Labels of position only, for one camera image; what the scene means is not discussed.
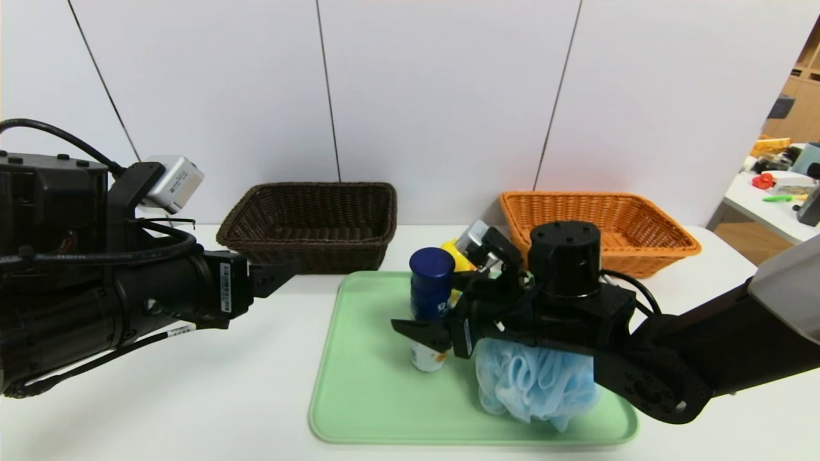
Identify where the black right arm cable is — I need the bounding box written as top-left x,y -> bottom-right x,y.
599,269 -> 664,316

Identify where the blue mesh bath loofah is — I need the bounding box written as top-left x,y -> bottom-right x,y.
475,336 -> 600,431

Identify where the black device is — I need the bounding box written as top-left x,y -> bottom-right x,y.
796,182 -> 820,227

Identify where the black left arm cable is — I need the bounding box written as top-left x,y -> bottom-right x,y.
0,118 -> 127,178

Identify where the grey blue cup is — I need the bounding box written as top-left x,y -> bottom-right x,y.
791,142 -> 820,177

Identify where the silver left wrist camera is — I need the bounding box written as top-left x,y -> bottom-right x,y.
141,156 -> 206,215

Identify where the orange wicker basket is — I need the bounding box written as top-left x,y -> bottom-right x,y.
500,191 -> 702,279

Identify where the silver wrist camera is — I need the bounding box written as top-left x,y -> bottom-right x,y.
456,220 -> 523,276
141,156 -> 206,215

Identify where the yellow duck scooter toy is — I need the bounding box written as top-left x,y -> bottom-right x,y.
441,238 -> 480,307

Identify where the white bottle with blue cap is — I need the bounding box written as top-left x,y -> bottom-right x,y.
409,247 -> 457,373

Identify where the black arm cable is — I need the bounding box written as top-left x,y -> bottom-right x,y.
0,118 -> 127,178
599,269 -> 664,316

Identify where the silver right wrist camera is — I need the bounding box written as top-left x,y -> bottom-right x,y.
456,220 -> 523,276

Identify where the yellow snack box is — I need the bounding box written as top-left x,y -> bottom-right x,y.
751,136 -> 792,156

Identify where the wooden cabinet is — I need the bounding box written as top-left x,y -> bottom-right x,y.
762,13 -> 820,145

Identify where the dark brown wicker basket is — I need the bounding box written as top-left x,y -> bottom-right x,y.
216,182 -> 398,275

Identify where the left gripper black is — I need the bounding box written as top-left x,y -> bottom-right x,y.
120,249 -> 300,330

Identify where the green plastic tray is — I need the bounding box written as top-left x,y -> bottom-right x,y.
309,271 -> 639,446

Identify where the white side table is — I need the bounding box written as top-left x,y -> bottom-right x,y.
723,170 -> 820,247

